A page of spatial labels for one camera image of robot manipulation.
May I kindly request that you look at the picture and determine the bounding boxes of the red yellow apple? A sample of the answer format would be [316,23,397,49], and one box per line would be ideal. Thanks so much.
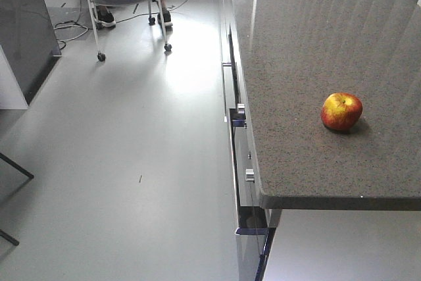
[320,92,363,132]

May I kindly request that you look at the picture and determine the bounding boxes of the right black sneaker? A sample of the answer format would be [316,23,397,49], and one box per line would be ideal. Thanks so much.
[157,9,173,28]

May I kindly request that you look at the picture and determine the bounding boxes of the black sneaker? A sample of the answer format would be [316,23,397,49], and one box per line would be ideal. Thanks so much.
[97,6,116,28]
[157,9,173,28]

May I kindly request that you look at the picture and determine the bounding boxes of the grey speckled kitchen counter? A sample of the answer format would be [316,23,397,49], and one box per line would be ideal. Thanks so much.
[218,0,421,281]

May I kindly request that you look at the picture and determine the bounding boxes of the left black sneaker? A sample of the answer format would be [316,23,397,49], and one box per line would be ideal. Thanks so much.
[97,6,116,28]

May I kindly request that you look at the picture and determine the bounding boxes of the dark grey table panel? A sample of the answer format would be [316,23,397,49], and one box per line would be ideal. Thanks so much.
[1,0,61,110]

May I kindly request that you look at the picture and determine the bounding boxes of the white floor cable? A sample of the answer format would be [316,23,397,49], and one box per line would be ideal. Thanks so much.
[53,20,89,50]

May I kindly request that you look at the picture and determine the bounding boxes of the black chair leg frame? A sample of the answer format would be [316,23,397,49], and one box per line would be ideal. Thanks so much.
[0,152,35,247]

